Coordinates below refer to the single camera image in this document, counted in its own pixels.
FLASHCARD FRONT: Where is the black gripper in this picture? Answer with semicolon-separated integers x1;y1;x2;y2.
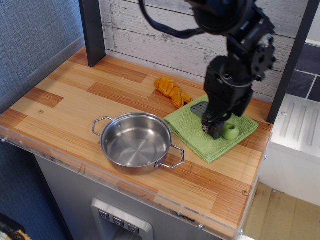
201;56;253;140

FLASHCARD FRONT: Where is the green spatula with grey blade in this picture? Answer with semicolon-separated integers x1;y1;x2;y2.
190;101;240;141

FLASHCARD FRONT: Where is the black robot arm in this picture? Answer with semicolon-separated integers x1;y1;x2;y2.
188;0;276;140

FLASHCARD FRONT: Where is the silver steel pot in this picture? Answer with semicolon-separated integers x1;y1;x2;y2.
92;112;185;175

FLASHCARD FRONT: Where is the green folded cloth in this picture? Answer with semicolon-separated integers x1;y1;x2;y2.
164;94;259;163

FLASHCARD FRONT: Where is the orange plush croissant toy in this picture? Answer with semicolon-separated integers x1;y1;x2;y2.
154;77;193;109

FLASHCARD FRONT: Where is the white ribbed appliance top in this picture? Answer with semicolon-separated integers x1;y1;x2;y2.
271;94;320;158

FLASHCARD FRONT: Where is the silver dispenser button panel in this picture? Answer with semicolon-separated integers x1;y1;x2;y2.
91;198;154;240

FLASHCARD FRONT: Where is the yellow black object bottom left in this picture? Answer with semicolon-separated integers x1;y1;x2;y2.
0;221;31;240

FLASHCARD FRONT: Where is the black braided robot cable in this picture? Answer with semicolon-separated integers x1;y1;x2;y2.
138;0;205;40

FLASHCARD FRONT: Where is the dark grey right post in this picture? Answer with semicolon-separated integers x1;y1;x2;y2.
266;0;320;124

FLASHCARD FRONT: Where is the dark grey post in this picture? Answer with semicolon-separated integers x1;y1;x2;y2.
266;0;320;124
78;0;106;67

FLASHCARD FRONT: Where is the dark grey left post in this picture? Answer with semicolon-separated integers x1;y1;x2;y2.
78;0;106;67

